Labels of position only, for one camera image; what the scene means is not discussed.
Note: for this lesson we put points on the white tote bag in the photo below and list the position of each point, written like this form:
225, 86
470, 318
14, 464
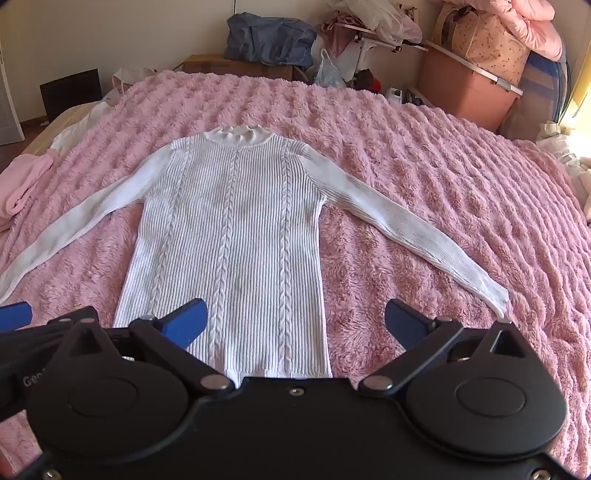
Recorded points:
131, 78

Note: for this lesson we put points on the clear plastic bag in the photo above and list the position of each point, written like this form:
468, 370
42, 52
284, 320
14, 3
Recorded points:
378, 18

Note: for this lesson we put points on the white plastic bag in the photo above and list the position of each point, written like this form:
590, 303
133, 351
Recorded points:
328, 71

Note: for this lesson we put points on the brown cardboard box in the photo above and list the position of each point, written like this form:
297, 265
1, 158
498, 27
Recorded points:
240, 69

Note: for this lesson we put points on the beige floral bag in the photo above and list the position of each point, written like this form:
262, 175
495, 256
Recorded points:
489, 41

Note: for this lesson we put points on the white metal rack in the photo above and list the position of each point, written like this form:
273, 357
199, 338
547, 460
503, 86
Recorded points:
443, 55

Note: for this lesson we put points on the white door frame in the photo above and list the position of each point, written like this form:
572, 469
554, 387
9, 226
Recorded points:
9, 101

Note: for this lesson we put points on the blue duffel bag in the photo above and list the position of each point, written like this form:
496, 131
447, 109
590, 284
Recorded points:
270, 39

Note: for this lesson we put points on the white crumpled cloth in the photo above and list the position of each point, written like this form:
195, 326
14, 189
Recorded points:
570, 152

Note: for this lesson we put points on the black flat board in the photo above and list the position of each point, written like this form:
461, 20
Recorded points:
69, 94

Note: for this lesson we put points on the white ribbed knit sweater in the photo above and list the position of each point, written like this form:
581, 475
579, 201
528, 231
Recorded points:
240, 240

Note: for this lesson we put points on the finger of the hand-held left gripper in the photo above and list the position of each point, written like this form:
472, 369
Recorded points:
14, 316

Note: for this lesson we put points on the pink garment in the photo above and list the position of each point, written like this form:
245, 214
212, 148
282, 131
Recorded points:
23, 184

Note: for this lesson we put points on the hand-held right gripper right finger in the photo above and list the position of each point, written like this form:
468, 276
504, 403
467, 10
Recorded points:
406, 325

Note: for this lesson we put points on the pink quilted comforter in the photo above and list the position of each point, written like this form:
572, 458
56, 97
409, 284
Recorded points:
535, 27

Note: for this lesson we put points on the dark red clothes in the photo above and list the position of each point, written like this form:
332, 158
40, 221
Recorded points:
367, 79

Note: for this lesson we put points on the pink fluffy blanket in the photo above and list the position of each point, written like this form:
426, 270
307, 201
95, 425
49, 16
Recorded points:
415, 184

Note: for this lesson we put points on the pink storage box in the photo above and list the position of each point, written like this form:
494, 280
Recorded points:
461, 87

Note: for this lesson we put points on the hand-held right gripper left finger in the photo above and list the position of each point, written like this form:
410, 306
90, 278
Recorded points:
187, 323

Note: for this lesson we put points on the white power strip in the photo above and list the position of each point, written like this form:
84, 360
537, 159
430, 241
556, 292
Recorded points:
399, 94

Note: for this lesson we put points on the pink hanging cloth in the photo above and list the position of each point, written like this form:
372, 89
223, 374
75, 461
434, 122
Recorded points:
334, 32

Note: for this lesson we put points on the striped storage bag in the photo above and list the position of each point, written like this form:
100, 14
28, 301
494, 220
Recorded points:
538, 97

